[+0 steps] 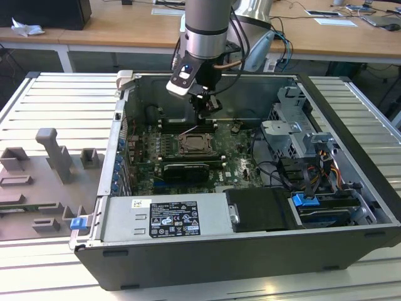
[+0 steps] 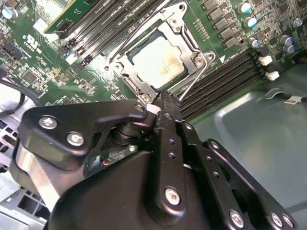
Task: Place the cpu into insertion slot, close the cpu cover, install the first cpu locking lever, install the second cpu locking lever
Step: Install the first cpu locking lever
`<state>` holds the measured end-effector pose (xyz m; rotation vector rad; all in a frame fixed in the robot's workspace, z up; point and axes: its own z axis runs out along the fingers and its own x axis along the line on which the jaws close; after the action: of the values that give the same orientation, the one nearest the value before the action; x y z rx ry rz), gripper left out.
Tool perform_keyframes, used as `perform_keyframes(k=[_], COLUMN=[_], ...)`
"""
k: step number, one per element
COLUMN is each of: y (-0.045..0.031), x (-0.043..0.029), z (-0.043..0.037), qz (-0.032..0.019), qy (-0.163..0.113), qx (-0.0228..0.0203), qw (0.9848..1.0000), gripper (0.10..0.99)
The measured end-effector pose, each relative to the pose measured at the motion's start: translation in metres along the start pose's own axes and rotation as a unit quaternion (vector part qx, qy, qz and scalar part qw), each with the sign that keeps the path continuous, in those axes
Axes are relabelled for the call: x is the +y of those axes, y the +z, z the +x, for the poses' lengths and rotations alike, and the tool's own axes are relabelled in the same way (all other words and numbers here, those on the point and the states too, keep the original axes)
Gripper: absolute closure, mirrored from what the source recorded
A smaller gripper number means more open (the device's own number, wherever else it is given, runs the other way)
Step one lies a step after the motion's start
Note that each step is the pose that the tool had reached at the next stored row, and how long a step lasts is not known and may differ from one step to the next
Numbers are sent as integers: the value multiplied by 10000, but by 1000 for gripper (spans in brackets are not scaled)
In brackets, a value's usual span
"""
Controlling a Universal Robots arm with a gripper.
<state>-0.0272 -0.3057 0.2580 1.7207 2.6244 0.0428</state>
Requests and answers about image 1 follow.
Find crumpled white paper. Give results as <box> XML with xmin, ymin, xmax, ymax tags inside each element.
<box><xmin>11</xmin><ymin>16</ymin><xmax>44</xmax><ymax>37</ymax></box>

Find black box on desk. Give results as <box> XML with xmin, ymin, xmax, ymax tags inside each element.
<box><xmin>0</xmin><ymin>0</ymin><xmax>92</xmax><ymax>31</ymax></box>

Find CPU socket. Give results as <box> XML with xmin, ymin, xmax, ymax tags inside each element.
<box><xmin>176</xmin><ymin>132</ymin><xmax>219</xmax><ymax>159</ymax></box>

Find orange and yellow wires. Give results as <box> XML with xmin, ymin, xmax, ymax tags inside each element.
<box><xmin>315</xmin><ymin>149</ymin><xmax>341</xmax><ymax>189</ymax></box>

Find black plastic air shroud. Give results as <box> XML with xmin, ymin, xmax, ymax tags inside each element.
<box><xmin>225</xmin><ymin>187</ymin><xmax>298</xmax><ymax>233</ymax></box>

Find grey case release handle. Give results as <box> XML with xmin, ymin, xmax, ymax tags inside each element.
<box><xmin>115</xmin><ymin>69</ymin><xmax>136</xmax><ymax>92</ymax></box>

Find green motherboard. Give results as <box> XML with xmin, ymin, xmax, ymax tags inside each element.
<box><xmin>125</xmin><ymin>120</ymin><xmax>267</xmax><ymax>194</ymax></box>

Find pale blue teach pendant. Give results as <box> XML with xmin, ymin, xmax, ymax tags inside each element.
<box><xmin>242</xmin><ymin>29</ymin><xmax>277</xmax><ymax>71</ymax></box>

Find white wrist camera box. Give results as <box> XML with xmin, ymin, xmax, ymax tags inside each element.
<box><xmin>165</xmin><ymin>56</ymin><xmax>202</xmax><ymax>97</ymax></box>

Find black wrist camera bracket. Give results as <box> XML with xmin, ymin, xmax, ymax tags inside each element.
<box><xmin>170</xmin><ymin>58</ymin><xmax>203</xmax><ymax>89</ymax></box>

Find silver power supply unit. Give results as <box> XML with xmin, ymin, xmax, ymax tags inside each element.
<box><xmin>99</xmin><ymin>192</ymin><xmax>235</xmax><ymax>243</ymax></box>

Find blue disk carrier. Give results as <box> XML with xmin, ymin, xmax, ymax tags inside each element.
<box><xmin>290</xmin><ymin>192</ymin><xmax>320</xmax><ymax>208</ymax></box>

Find blue and green cables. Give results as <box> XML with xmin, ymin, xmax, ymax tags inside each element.
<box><xmin>275</xmin><ymin>31</ymin><xmax>294</xmax><ymax>65</ymax></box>

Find silver metal disk cage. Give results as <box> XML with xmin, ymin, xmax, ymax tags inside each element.
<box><xmin>259</xmin><ymin>86</ymin><xmax>338</xmax><ymax>164</ymax></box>

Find white paper sheet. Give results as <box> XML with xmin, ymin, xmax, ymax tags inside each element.
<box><xmin>314</xmin><ymin>17</ymin><xmax>358</xmax><ymax>28</ymax></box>

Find brown wrist cable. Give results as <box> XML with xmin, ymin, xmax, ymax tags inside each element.
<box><xmin>212</xmin><ymin>61</ymin><xmax>244</xmax><ymax>71</ymax></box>

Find black open PC case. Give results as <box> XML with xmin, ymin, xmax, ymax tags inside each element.
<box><xmin>70</xmin><ymin>70</ymin><xmax>401</xmax><ymax>291</ymax></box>

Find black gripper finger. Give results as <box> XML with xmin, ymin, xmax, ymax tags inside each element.
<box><xmin>205</xmin><ymin>95</ymin><xmax>224</xmax><ymax>114</ymax></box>
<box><xmin>190</xmin><ymin>93</ymin><xmax>208</xmax><ymax>125</ymax></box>

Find black RAM slot row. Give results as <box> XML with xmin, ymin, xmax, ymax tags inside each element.
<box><xmin>159</xmin><ymin>120</ymin><xmax>217</xmax><ymax>133</ymax></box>
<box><xmin>159</xmin><ymin>154</ymin><xmax>227</xmax><ymax>164</ymax></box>

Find grey parts rack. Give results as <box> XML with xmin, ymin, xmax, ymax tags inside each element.
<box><xmin>0</xmin><ymin>127</ymin><xmax>106</xmax><ymax>242</ymax></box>

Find black flat data wire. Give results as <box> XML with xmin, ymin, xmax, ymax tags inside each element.
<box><xmin>277</xmin><ymin>158</ymin><xmax>316</xmax><ymax>200</ymax></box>

